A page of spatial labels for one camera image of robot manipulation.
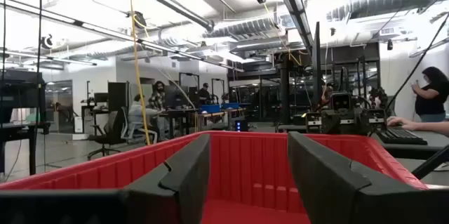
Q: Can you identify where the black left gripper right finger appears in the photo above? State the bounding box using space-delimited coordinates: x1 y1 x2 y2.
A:
287 131 373 224

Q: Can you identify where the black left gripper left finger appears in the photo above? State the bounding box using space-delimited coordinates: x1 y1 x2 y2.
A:
124 133 211 224

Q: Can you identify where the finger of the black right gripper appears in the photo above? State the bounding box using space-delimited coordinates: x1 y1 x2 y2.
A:
351 108 369 134
321 110 341 136

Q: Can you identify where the person's forearm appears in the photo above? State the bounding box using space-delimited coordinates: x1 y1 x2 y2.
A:
413 120 449 136

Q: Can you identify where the red ribbed plastic bin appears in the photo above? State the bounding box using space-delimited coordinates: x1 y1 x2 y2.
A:
0 131 429 224

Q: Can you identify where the person's hand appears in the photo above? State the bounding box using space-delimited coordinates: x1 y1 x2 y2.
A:
386 116 418 130

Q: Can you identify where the black computer keyboard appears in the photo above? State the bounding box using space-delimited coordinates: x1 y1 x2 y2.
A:
375 126 429 146

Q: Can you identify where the black structural column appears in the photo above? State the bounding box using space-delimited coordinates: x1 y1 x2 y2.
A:
279 53 292 126

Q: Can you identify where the black device with blue lights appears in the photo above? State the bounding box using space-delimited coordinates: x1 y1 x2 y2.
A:
234 119 249 133

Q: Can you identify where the grey office chair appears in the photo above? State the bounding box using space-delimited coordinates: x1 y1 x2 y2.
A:
121 106 159 145

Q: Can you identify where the person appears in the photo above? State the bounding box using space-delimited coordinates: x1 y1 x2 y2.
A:
410 66 449 123
147 80 168 112
198 82 213 105
126 93 159 137

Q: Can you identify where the dark grey desk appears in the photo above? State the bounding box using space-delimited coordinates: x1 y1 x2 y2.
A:
371 131 449 160

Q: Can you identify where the thin black slanted pole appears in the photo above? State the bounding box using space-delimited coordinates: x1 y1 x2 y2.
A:
385 13 449 111

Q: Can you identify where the black metal beam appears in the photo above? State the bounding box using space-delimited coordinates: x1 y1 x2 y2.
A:
410 145 449 180

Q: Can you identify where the black office chair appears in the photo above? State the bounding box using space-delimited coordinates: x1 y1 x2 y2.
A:
86 110 129 160

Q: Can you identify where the black partition panel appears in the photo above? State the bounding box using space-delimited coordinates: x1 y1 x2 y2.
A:
107 81 129 112

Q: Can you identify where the black workbench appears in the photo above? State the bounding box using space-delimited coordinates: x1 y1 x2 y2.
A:
0 121 52 176

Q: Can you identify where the black equipment box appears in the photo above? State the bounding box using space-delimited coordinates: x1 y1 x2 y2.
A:
0 69 46 123

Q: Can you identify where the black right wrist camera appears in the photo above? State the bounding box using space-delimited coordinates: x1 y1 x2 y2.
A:
331 92 351 112

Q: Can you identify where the black upright post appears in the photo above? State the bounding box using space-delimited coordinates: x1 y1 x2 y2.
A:
313 21 322 112

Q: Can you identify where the black ceiling light rail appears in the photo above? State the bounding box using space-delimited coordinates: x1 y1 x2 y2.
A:
270 0 314 48

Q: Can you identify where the silver ventilation duct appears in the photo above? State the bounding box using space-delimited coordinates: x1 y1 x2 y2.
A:
326 0 449 21

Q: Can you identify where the yellow hanging power cable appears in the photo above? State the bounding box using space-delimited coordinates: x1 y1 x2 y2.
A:
126 0 152 146

